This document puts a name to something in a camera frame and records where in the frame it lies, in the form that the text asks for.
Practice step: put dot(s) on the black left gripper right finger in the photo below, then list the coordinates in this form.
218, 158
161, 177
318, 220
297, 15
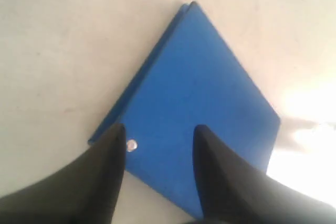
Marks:
230, 190

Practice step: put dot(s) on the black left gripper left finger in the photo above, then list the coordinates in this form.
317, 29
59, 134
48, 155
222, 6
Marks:
84, 191

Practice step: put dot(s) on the blue binder folder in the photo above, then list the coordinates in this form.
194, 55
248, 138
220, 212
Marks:
191, 77

